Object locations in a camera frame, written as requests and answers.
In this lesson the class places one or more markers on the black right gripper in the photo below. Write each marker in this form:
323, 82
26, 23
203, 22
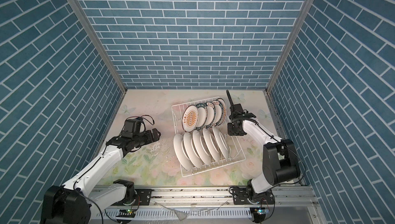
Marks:
230, 130

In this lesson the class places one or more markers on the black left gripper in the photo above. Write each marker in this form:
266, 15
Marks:
150, 138

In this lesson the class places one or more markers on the large green rim plate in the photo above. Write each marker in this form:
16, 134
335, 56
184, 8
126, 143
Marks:
191, 153

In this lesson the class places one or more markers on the white wire dish rack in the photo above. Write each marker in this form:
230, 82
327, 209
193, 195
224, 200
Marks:
236, 153

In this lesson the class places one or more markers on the large red character plate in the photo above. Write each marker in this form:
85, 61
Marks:
200, 146
221, 142
180, 152

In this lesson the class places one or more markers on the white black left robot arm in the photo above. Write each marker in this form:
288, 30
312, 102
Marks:
74, 203

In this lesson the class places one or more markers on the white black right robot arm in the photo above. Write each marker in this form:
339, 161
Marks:
279, 160

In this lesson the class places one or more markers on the red rim small plate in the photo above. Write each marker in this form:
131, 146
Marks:
224, 110

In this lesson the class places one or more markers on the green rim small plate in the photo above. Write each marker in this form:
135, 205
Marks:
211, 114
219, 112
202, 116

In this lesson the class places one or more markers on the orange sunburst small plate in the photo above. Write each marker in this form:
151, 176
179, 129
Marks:
190, 118

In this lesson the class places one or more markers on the white vent grille strip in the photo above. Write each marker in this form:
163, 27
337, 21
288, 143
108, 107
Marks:
181, 214

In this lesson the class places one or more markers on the right green circuit board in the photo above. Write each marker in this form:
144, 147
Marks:
261, 211

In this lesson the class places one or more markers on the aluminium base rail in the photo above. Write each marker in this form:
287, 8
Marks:
204, 196

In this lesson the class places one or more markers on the aluminium right corner post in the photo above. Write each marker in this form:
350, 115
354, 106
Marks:
305, 8

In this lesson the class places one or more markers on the aluminium corner post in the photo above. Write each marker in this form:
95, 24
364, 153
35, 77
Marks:
305, 8
84, 21

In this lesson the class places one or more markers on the aluminium left corner post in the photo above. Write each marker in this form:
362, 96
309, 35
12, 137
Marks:
84, 21

